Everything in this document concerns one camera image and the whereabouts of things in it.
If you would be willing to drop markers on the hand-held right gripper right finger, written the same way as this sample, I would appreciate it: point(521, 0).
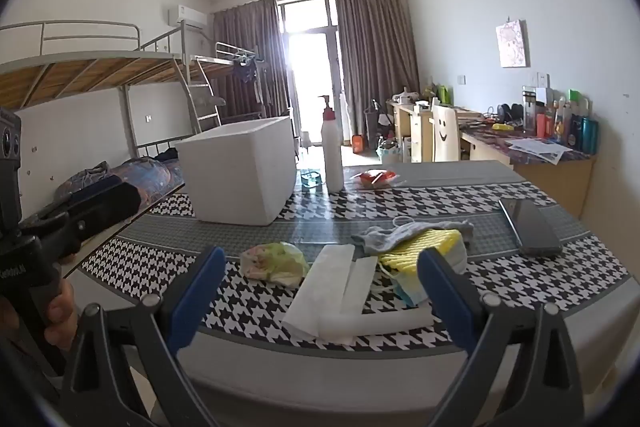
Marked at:
point(442, 292)

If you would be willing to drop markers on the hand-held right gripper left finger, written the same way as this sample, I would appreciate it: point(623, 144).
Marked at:
point(200, 292)

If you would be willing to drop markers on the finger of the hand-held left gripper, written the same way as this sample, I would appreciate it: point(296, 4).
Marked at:
point(105, 204)

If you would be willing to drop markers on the blue face mask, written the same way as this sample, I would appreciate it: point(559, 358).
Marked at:
point(402, 292)

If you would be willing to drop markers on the yellow mesh sponge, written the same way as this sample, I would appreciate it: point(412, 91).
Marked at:
point(420, 243)

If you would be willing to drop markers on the grey sock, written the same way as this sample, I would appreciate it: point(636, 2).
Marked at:
point(390, 234)

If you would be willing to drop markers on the white foam box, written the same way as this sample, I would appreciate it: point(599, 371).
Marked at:
point(235, 172)

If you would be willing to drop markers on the person's left hand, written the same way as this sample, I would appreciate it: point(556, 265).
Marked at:
point(62, 312)

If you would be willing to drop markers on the blue patterned quilt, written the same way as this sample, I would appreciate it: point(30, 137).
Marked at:
point(145, 177)

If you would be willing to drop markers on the white tissue sheet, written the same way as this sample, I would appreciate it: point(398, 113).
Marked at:
point(390, 322)
point(320, 292)
point(361, 282)

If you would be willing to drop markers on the crumpled floral plastic bag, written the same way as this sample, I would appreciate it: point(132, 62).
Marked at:
point(275, 264)

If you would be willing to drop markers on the houndstooth tablecloth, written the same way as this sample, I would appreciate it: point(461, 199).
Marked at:
point(260, 217)

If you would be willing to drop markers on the black smartphone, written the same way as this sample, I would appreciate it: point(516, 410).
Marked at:
point(532, 227)

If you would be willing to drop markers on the red snack packet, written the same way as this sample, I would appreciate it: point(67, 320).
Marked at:
point(375, 178)

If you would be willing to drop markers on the grey metal bunk bed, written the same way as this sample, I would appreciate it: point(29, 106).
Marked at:
point(225, 57)
point(100, 62)

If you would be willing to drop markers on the white trash bin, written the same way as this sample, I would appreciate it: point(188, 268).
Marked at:
point(389, 154)

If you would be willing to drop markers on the teal glass cup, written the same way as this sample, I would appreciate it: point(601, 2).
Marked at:
point(311, 181)

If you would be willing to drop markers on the wooden chair with smiley face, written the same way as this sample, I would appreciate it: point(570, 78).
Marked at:
point(445, 132)

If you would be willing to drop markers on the wooden desk with patterned top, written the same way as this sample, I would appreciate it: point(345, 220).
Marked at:
point(555, 177)

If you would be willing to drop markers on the light wooden desk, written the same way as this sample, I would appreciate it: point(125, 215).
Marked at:
point(405, 127)

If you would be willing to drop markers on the orange container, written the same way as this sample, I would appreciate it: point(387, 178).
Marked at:
point(357, 144)

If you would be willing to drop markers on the printed papers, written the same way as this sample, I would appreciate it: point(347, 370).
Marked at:
point(540, 149)

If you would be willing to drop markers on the white pump bottle red cap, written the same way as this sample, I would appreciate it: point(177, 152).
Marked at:
point(332, 157)

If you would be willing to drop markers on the yellow tool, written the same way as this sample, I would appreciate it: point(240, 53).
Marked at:
point(502, 127)

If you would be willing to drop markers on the black headphones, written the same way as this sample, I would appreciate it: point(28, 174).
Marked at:
point(510, 112)

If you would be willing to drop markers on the hanging dark clothes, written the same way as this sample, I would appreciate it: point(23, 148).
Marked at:
point(246, 69)

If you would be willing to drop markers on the white air conditioner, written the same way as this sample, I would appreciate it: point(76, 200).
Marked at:
point(187, 17)

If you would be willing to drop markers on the brown curtain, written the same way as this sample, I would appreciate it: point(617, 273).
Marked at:
point(245, 52)
point(375, 57)

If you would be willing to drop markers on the glass balcony door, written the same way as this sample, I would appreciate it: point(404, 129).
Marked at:
point(312, 57)

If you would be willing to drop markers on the wall picture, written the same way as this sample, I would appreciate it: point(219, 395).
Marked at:
point(512, 44)

